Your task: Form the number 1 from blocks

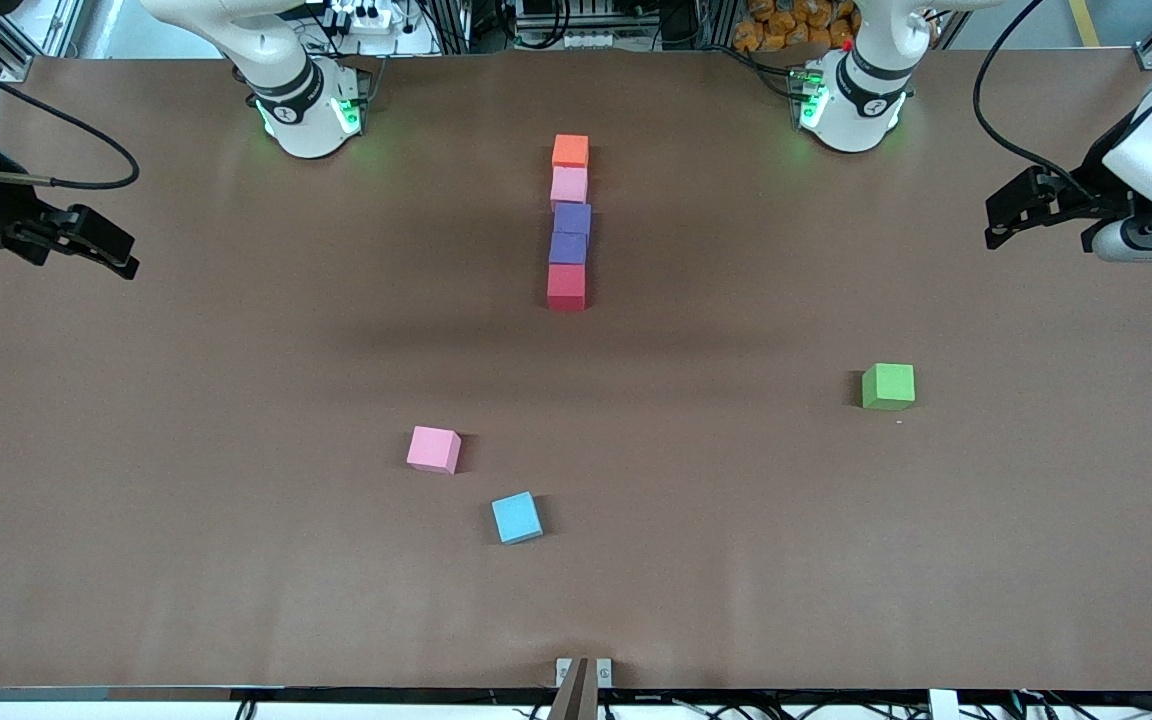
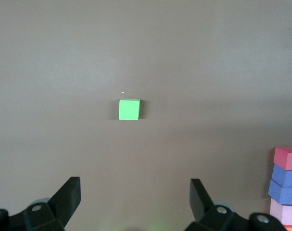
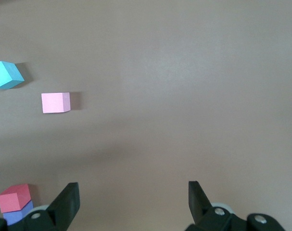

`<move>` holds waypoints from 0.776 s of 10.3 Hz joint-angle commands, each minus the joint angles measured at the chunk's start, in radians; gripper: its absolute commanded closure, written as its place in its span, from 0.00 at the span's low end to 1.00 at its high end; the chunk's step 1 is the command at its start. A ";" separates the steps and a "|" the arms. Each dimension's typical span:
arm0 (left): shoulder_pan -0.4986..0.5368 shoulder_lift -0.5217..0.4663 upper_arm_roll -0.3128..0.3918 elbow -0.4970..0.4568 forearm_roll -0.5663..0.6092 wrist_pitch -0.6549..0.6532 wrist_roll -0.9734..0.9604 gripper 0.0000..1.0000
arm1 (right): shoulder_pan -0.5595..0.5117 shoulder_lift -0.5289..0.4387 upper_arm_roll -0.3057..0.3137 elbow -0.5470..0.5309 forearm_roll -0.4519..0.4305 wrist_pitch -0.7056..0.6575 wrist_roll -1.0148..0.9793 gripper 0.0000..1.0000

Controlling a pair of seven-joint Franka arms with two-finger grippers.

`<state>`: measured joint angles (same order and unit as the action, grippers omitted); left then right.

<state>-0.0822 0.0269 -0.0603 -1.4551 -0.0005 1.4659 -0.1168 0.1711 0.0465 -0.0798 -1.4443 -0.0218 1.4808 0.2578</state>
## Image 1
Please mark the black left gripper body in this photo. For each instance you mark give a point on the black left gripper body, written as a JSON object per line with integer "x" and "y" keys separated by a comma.
{"x": 1099, "y": 187}

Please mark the purple foam block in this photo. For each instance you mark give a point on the purple foam block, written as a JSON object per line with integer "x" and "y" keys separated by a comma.
{"x": 572, "y": 218}
{"x": 567, "y": 248}

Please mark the pink foam block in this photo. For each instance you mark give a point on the pink foam block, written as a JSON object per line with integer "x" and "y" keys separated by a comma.
{"x": 433, "y": 449}
{"x": 568, "y": 185}

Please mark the red foam block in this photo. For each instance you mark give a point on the red foam block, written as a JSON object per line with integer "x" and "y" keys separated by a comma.
{"x": 566, "y": 287}

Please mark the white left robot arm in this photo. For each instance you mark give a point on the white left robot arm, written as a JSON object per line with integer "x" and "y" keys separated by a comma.
{"x": 861, "y": 100}

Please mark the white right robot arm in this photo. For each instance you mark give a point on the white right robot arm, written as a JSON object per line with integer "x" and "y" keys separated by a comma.
{"x": 301, "y": 110}

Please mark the green foam block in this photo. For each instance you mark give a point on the green foam block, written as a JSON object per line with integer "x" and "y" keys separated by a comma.
{"x": 887, "y": 386}

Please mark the bag of oranges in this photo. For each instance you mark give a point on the bag of oranges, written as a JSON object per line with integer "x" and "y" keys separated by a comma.
{"x": 796, "y": 25}

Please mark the white power strip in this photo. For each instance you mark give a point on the white power strip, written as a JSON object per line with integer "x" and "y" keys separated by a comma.
{"x": 361, "y": 16}

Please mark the orange foam block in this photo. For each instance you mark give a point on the orange foam block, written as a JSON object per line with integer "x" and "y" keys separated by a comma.
{"x": 570, "y": 151}

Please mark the black equipment rack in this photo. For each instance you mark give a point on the black equipment rack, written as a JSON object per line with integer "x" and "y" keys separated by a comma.
{"x": 576, "y": 20}

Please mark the white connector box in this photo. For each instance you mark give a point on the white connector box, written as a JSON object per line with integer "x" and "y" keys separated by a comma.
{"x": 944, "y": 705}

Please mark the light blue foam block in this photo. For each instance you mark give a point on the light blue foam block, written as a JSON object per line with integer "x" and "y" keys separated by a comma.
{"x": 516, "y": 518}

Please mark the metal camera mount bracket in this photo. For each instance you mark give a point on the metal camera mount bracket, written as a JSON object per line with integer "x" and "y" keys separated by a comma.
{"x": 581, "y": 695}

